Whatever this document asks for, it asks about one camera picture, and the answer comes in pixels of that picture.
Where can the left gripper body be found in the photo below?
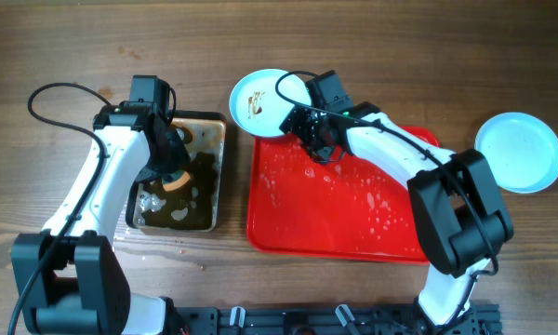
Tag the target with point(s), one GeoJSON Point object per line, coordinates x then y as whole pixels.
{"type": "Point", "coordinates": [166, 152]}

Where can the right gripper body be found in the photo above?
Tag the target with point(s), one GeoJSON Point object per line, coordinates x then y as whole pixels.
{"type": "Point", "coordinates": [309, 127]}

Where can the orange green scrub sponge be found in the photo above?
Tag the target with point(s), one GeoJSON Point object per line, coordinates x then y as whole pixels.
{"type": "Point", "coordinates": [175, 180]}

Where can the white plate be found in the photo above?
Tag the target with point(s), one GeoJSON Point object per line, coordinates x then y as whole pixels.
{"type": "Point", "coordinates": [521, 150]}
{"type": "Point", "coordinates": [256, 107]}

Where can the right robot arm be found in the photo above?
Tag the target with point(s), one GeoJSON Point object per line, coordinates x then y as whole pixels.
{"type": "Point", "coordinates": [461, 219]}

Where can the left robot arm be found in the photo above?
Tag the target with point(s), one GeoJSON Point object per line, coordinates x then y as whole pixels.
{"type": "Point", "coordinates": [67, 275]}

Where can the black water tray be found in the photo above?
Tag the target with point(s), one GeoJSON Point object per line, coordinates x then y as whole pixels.
{"type": "Point", "coordinates": [194, 206]}

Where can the red plastic tray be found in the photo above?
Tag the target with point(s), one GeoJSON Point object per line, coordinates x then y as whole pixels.
{"type": "Point", "coordinates": [348, 209]}

